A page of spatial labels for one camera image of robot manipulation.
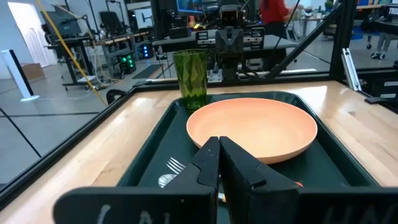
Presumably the wooden top workbench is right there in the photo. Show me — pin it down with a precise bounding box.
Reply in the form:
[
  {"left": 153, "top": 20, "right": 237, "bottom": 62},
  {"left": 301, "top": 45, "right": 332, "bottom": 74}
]
[{"left": 93, "top": 30, "right": 150, "bottom": 78}]

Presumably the computer with green lights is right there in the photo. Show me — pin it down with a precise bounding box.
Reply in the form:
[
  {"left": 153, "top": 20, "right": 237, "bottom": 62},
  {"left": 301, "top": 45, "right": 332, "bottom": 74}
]
[{"left": 119, "top": 52, "right": 137, "bottom": 75}]

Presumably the black corner hook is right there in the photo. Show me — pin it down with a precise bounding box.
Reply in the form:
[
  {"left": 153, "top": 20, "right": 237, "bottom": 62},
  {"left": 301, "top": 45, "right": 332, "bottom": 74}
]
[{"left": 105, "top": 88, "right": 128, "bottom": 106}]

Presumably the green faceted plastic cup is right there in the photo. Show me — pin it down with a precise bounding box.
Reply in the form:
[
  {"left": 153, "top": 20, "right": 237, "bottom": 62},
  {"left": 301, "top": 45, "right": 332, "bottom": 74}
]
[{"left": 172, "top": 49, "right": 208, "bottom": 111}]

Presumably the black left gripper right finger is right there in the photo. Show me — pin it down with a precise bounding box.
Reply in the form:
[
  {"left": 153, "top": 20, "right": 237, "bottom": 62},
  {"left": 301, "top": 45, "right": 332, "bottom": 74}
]
[{"left": 220, "top": 136, "right": 299, "bottom": 224}]

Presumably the black floor mat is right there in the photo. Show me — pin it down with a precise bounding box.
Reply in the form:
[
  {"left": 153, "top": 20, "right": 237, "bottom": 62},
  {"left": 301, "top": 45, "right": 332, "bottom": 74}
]
[{"left": 133, "top": 63, "right": 162, "bottom": 79}]

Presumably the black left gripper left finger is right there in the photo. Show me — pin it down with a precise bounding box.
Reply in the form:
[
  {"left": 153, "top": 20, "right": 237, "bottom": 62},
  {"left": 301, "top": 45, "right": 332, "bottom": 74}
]
[{"left": 167, "top": 136, "right": 221, "bottom": 190}]

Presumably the person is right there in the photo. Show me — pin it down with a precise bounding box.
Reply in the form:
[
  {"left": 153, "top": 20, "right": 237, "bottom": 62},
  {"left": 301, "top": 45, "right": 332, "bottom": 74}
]
[{"left": 259, "top": 0, "right": 296, "bottom": 38}]

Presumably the device with blue lights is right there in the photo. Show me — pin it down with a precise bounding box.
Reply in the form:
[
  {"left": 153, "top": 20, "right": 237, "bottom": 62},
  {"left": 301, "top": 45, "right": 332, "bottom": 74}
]
[{"left": 141, "top": 43, "right": 154, "bottom": 60}]

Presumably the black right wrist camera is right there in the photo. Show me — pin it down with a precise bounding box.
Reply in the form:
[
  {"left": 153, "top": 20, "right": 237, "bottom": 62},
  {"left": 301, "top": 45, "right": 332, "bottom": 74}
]
[{"left": 219, "top": 4, "right": 244, "bottom": 28}]

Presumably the yellow cable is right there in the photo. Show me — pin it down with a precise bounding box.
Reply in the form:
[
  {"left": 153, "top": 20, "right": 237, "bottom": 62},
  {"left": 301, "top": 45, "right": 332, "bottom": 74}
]
[{"left": 35, "top": 0, "right": 109, "bottom": 106}]

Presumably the orange round plate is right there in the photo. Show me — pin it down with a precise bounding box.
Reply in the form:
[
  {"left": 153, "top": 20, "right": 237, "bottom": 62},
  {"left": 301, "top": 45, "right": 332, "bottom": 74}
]
[{"left": 185, "top": 97, "right": 318, "bottom": 165}]

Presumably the dark green plastic tray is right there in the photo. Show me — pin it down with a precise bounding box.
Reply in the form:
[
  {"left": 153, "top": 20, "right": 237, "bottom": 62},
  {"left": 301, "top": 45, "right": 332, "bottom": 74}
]
[{"left": 118, "top": 90, "right": 381, "bottom": 224}]

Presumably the black background monitor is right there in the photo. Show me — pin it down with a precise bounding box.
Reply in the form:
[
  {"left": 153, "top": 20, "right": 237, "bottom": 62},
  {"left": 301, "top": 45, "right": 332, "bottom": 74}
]
[{"left": 40, "top": 11, "right": 83, "bottom": 40}]

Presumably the silver aluminium bracket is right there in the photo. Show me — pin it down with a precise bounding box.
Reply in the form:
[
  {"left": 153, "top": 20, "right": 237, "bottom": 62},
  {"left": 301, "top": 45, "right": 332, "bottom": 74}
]
[{"left": 341, "top": 47, "right": 363, "bottom": 92}]

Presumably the white door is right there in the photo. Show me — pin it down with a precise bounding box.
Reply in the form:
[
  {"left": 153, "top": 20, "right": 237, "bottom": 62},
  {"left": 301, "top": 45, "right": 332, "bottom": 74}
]
[{"left": 7, "top": 1, "right": 50, "bottom": 68}]

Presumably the dark grey desk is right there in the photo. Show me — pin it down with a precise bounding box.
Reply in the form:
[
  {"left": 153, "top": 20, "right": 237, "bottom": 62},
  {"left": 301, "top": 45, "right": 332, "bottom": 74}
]
[{"left": 151, "top": 33, "right": 299, "bottom": 63}]

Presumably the white tower fan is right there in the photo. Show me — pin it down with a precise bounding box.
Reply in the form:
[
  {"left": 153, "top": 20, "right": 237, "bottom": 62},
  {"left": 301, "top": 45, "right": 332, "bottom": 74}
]
[{"left": 1, "top": 49, "right": 40, "bottom": 103}]

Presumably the brown box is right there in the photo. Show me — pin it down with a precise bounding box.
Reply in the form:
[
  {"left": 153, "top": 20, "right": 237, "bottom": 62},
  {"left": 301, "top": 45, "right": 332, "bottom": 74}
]
[{"left": 20, "top": 63, "right": 46, "bottom": 81}]

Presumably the black monitor blue screen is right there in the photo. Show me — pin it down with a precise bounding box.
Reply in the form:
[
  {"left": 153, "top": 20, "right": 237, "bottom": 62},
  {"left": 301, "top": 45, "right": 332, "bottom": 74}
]
[{"left": 175, "top": 0, "right": 218, "bottom": 16}]

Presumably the black office chair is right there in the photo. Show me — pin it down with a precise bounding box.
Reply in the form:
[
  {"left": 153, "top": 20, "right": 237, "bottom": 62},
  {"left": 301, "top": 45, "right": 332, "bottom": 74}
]
[{"left": 99, "top": 11, "right": 124, "bottom": 35}]

